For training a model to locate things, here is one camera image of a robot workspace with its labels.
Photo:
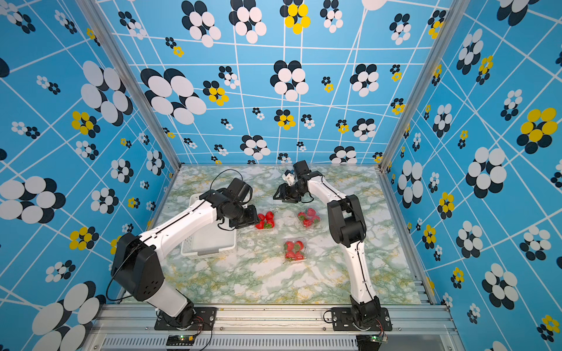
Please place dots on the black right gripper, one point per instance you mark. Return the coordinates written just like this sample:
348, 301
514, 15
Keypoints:
285, 194

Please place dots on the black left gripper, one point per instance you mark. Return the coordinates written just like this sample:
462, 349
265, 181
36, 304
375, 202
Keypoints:
252, 220

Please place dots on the white perforated plastic basket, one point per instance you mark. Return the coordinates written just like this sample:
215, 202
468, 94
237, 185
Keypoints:
207, 241

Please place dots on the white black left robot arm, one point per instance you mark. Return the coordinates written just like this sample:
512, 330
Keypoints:
138, 260

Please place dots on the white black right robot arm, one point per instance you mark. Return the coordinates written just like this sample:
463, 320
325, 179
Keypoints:
347, 228

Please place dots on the small green circuit board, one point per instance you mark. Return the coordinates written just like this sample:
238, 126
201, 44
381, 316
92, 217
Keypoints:
180, 341

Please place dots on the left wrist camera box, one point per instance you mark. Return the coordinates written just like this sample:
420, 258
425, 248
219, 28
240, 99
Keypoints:
239, 191

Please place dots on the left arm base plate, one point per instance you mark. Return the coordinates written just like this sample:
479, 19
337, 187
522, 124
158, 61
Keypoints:
193, 319

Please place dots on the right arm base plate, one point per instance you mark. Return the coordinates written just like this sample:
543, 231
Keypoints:
345, 319

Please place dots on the aluminium front rail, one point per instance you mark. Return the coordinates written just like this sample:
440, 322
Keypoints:
276, 327

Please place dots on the aluminium corner post left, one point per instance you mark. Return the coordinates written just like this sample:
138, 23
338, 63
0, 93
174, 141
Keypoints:
93, 15

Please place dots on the aluminium corner post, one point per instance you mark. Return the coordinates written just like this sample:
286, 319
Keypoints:
453, 19
93, 15

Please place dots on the aluminium corner post right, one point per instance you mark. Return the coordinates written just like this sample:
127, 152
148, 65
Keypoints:
453, 19

